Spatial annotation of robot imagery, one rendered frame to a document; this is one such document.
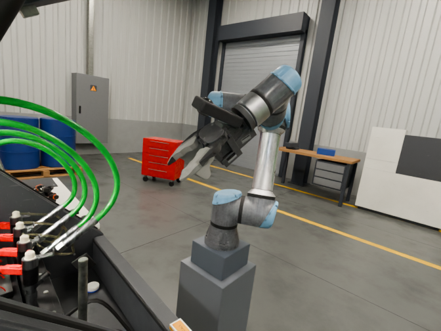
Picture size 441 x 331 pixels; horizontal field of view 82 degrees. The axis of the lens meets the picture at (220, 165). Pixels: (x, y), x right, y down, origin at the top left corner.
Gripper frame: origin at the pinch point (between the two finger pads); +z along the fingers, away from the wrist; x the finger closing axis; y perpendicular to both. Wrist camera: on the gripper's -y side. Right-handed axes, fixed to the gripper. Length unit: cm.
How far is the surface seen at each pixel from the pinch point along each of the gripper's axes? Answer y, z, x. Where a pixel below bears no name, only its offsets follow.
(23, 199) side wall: -4, 41, 34
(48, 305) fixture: 5.9, 41.4, 0.4
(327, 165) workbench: 374, -204, 222
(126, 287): 23.9, 33.7, 5.1
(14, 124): -22.9, 18.6, 15.9
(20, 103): -25.9, 12.9, 9.3
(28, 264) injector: -4.2, 35.2, 1.7
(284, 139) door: 430, -237, 405
